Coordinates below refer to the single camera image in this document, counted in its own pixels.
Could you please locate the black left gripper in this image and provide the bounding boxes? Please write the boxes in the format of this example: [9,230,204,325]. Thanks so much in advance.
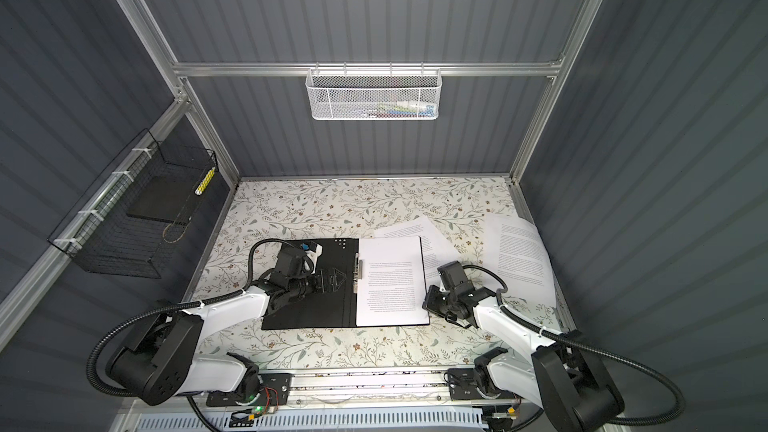
[288,266,345,299]

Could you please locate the orange folder black inside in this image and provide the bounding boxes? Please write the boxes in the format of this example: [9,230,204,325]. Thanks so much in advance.
[261,236,431,331]

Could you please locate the white printed sheet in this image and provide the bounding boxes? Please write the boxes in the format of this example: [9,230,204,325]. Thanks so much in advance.
[482,213,556,308]
[374,217,460,287]
[355,236,430,328]

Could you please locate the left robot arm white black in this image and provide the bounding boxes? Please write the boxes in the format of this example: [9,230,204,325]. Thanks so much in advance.
[87,239,358,406]

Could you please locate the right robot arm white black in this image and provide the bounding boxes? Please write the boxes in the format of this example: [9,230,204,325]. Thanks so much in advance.
[423,261,625,431]

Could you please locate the floral table mat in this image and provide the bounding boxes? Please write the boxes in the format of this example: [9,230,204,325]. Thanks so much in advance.
[192,177,518,370]

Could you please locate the white vented panel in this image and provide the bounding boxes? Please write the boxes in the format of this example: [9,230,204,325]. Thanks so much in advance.
[134,407,490,432]

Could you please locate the yellow marker in basket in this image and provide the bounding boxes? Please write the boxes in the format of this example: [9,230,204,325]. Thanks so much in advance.
[194,167,217,196]

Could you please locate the black pad in basket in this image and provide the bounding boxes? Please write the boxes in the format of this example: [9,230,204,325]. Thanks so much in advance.
[127,177,202,225]

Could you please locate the markers in white basket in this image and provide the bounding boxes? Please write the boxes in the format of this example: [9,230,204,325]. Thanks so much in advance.
[358,100,438,119]

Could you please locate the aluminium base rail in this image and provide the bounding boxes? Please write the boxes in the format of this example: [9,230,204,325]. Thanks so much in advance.
[128,362,613,412]

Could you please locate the black corrugated cable right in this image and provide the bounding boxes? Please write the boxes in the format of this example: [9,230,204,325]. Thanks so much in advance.
[461,263,686,427]

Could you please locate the black corrugated cable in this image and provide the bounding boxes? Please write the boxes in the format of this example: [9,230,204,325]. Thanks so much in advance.
[461,263,686,427]
[85,238,313,398]

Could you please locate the white wire mesh basket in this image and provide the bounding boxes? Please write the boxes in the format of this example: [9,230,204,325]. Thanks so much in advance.
[305,73,443,121]

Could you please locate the black wire basket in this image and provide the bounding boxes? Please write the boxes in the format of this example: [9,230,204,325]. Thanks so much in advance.
[49,133,218,279]

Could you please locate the black corrugated cable left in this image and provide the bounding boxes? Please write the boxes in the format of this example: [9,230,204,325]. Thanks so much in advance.
[85,238,313,398]

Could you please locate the aluminium frame crossbar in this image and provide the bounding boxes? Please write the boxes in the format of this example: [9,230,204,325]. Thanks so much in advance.
[172,62,561,77]

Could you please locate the aluminium frame post right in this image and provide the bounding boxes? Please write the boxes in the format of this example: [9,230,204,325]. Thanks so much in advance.
[510,0,604,186]

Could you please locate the aluminium frame post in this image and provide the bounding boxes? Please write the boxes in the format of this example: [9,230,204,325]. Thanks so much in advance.
[510,0,604,186]
[116,0,241,189]

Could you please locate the aluminium frame post left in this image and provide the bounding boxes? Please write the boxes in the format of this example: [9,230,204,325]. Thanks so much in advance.
[116,0,241,189]

